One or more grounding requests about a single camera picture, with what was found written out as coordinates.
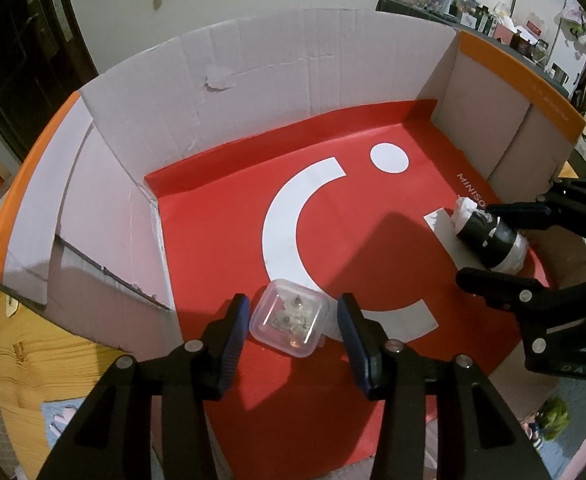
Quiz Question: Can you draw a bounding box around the black white bundle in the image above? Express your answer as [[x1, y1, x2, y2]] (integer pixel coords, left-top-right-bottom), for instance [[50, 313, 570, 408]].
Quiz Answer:
[[452, 197, 528, 275]]

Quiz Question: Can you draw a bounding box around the clear plastic case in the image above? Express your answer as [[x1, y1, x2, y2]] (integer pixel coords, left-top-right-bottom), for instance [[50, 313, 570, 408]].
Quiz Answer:
[[250, 278, 331, 358]]

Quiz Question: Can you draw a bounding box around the green haired figurine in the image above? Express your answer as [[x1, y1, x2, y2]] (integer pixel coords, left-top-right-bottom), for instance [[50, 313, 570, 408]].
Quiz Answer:
[[521, 396, 570, 450]]

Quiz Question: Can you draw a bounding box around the light blue fluffy mat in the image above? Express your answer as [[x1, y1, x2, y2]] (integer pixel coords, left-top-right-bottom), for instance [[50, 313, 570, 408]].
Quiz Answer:
[[40, 398, 84, 450]]

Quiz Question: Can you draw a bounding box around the cardboard box red lining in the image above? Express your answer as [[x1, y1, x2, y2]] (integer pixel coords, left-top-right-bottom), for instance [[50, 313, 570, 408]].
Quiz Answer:
[[0, 6, 586, 480]]

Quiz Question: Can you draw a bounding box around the dark wooden door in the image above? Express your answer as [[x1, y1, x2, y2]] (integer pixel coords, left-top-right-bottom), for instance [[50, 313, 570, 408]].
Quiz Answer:
[[0, 0, 98, 159]]

